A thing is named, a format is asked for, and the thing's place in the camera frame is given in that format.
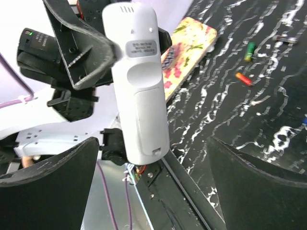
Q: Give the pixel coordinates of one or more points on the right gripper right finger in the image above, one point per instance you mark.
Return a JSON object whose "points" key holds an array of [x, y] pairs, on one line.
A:
{"points": [[254, 194]]}

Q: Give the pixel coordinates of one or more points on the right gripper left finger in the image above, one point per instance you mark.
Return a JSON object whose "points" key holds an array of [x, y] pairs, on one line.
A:
{"points": [[51, 194]]}

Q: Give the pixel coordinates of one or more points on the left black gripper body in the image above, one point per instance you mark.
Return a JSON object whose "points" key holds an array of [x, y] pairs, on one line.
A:
{"points": [[39, 58]]}

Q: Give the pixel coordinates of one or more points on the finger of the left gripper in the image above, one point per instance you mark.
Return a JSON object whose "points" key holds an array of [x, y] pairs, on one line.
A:
{"points": [[86, 53], [165, 41]]}

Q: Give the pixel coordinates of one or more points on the white remote control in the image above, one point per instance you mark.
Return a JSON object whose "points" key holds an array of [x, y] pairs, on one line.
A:
{"points": [[138, 80]]}

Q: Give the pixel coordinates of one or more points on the floral rectangular tray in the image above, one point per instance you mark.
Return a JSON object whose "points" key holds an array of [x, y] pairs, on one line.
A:
{"points": [[191, 41]]}

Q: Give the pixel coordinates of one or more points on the green battery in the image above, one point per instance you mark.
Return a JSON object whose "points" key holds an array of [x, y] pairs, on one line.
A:
{"points": [[249, 51]]}

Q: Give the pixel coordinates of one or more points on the red orange battery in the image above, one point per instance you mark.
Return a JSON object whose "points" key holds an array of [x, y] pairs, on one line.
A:
{"points": [[244, 79]]}

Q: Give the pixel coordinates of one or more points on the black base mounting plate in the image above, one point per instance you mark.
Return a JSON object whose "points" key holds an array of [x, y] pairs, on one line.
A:
{"points": [[173, 201]]}

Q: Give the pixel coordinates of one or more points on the small black battery far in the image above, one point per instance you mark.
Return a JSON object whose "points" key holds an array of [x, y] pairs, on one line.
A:
{"points": [[285, 39]]}

